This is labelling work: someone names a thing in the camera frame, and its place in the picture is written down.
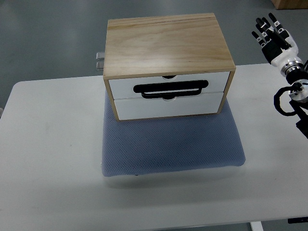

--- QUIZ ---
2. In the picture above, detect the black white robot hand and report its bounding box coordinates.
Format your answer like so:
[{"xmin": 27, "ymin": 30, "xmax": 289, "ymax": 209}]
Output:
[{"xmin": 252, "ymin": 13, "xmax": 304, "ymax": 76}]

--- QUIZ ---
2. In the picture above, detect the white drawer black handle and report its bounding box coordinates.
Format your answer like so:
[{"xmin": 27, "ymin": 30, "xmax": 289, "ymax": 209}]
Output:
[{"xmin": 109, "ymin": 72, "xmax": 229, "ymax": 99}]

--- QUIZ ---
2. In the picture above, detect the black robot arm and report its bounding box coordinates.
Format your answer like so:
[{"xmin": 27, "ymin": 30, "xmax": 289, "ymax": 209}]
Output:
[{"xmin": 273, "ymin": 61, "xmax": 308, "ymax": 137}]

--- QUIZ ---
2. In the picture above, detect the wooden drawer cabinet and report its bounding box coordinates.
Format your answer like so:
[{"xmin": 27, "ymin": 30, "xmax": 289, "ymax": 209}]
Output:
[{"xmin": 103, "ymin": 13, "xmax": 236, "ymax": 121}]

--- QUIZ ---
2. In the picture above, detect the white lower drawer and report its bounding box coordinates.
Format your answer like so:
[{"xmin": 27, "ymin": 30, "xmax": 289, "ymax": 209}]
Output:
[{"xmin": 115, "ymin": 92, "xmax": 223, "ymax": 120}]

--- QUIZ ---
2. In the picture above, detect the cardboard box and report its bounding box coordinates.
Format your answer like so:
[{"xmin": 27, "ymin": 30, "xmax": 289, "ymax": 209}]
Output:
[{"xmin": 271, "ymin": 0, "xmax": 308, "ymax": 10}]

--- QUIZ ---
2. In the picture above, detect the blue mesh cushion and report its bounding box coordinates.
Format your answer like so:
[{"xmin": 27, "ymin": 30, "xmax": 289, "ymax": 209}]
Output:
[{"xmin": 101, "ymin": 98, "xmax": 245, "ymax": 177}]

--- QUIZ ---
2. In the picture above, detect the black table control panel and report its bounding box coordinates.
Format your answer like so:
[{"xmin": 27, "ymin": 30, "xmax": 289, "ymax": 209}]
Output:
[{"xmin": 287, "ymin": 217, "xmax": 308, "ymax": 224}]

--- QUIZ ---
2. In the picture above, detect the white table leg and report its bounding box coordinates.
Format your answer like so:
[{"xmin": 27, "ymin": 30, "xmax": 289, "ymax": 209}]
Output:
[{"xmin": 250, "ymin": 221, "xmax": 264, "ymax": 231}]

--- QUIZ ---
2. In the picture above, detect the grey metal table bracket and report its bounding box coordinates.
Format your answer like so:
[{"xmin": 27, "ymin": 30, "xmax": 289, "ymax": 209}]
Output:
[{"xmin": 96, "ymin": 51, "xmax": 105, "ymax": 71}]

